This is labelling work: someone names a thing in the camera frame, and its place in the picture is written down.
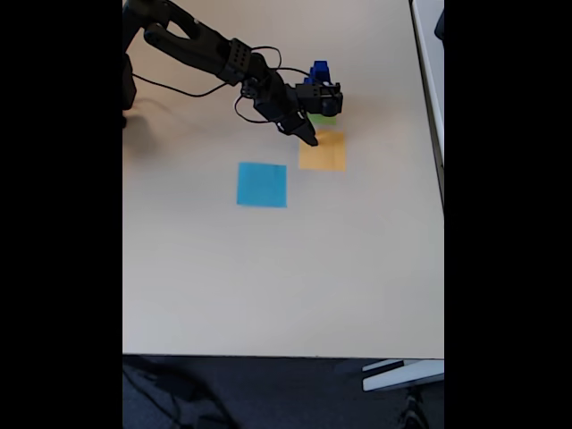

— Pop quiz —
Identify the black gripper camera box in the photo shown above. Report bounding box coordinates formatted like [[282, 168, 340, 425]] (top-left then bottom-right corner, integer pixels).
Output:
[[294, 81, 345, 118]]

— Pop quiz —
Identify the medium blue cube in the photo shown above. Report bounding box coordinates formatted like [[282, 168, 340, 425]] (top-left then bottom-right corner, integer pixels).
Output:
[[308, 66, 332, 87]]

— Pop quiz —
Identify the orange paper square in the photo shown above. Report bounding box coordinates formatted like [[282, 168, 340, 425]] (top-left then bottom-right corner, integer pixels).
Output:
[[297, 128, 348, 172]]

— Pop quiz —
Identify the short looped wrist cable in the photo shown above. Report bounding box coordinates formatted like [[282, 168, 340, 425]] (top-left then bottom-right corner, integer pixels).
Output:
[[233, 88, 272, 125]]

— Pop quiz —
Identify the light blue paper square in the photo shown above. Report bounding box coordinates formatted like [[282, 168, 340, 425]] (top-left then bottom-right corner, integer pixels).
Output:
[[236, 161, 288, 209]]

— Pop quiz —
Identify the white table foot bar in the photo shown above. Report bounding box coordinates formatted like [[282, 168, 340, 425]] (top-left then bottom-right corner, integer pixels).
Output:
[[361, 358, 445, 393]]

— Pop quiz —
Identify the thick black floor cable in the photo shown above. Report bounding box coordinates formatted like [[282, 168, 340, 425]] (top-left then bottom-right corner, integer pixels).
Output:
[[122, 357, 233, 429]]

